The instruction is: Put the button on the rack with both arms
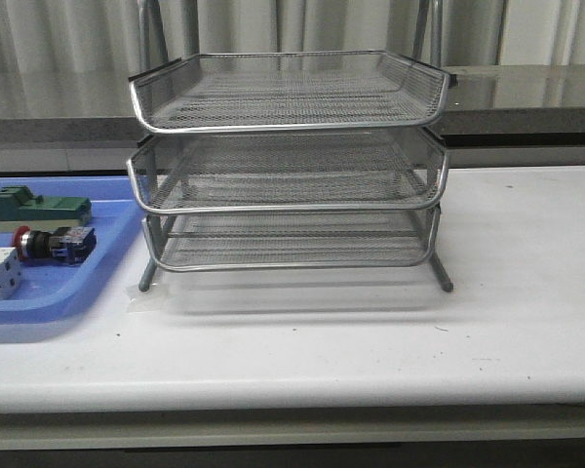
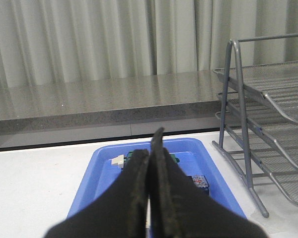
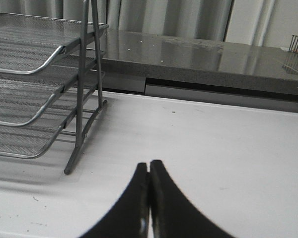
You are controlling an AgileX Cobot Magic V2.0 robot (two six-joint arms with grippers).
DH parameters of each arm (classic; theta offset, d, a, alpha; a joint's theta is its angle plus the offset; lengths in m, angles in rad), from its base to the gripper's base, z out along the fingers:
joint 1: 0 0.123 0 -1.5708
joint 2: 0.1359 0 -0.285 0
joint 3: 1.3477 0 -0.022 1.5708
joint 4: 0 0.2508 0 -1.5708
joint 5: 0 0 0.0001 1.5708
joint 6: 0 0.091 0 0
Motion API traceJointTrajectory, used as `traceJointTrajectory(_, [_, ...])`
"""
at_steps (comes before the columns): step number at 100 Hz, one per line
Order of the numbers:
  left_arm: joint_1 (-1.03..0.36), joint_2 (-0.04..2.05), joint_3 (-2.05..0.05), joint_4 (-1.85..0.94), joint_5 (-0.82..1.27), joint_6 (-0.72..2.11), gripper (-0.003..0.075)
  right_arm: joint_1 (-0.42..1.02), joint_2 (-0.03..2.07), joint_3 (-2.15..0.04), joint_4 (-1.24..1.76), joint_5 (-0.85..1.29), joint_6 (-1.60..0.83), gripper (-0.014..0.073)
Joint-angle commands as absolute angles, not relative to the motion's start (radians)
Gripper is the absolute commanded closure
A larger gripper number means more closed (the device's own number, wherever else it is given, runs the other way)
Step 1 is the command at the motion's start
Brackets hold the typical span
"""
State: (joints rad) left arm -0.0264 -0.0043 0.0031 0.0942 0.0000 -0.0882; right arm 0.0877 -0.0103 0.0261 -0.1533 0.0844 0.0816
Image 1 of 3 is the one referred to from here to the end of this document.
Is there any white pneumatic block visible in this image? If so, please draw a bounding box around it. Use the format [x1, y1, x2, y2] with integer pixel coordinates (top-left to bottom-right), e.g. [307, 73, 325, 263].
[0, 247, 22, 300]

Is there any clear tape patch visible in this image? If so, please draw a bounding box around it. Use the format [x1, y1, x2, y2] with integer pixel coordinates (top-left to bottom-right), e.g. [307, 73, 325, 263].
[125, 283, 172, 313]

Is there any grey stone counter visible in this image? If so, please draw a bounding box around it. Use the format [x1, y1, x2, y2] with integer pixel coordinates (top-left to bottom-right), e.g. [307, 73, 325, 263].
[0, 64, 585, 147]

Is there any mesh tray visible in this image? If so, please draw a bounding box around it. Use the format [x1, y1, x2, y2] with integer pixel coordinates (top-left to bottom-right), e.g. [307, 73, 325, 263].
[142, 208, 441, 273]
[127, 129, 449, 215]
[129, 50, 456, 135]

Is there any green terminal block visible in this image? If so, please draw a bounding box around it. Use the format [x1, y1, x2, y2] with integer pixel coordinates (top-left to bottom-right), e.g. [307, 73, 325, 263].
[0, 185, 93, 233]

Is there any red emergency stop button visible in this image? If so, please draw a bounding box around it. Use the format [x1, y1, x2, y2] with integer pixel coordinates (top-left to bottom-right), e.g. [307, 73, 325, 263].
[12, 225, 97, 265]

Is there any blue plastic tray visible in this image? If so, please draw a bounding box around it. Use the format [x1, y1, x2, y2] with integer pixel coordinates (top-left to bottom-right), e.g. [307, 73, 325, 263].
[0, 176, 143, 325]

